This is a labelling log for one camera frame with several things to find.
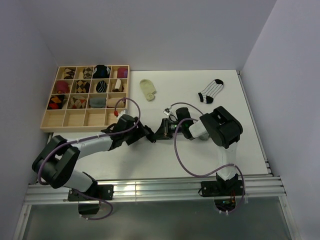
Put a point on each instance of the wooden compartment sock box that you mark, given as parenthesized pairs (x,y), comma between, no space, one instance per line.
(87,119)

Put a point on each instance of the black white striped rolled sock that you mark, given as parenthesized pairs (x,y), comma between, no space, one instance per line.
(101,87)

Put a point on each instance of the black sock with white stripes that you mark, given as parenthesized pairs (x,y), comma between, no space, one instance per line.
(153,136)

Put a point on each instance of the beige grey argyle rolled sock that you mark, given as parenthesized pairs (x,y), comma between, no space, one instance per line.
(87,72)

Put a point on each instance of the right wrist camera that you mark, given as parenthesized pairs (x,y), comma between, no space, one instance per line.
(167,111)

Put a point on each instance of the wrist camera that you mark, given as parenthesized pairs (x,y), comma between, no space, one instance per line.
(167,111)
(118,114)

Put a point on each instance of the red orange argyle rolled sock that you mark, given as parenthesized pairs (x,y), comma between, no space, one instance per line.
(56,102)

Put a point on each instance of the brown yellow argyle rolled sock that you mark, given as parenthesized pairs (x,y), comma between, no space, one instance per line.
(82,87)

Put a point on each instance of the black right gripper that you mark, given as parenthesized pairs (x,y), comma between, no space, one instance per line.
(164,130)

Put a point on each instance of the cream ankle sock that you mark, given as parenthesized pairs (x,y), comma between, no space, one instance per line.
(148,89)

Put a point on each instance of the beige orange argyle rolled sock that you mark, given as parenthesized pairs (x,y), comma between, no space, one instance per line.
(77,102)

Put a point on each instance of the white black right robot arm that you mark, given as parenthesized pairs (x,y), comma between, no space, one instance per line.
(225,131)

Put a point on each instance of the maroon rolled sock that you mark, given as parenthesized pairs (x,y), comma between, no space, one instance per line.
(122,73)
(62,87)

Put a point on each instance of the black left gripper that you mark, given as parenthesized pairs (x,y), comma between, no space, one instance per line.
(139,132)

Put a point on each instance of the white black striped ankle sock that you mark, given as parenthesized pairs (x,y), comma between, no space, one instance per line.
(207,95)

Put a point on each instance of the black blue rolled sock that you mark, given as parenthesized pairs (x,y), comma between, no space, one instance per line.
(101,72)

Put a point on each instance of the maroon rolled sock left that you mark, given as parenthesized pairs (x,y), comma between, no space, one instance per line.
(62,87)

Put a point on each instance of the brown argyle rolled sock corner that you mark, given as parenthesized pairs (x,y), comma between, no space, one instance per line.
(69,73)

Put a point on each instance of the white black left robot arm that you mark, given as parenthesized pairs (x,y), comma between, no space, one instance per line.
(55,165)

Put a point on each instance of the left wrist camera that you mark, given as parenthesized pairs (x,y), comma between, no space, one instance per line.
(118,114)

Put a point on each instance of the maroon rolled sock right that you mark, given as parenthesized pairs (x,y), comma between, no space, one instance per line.
(122,73)

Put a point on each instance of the grey ankle sock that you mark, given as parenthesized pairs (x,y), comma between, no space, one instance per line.
(204,137)

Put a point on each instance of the cream brown rolled sock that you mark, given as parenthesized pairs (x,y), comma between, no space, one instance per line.
(118,86)

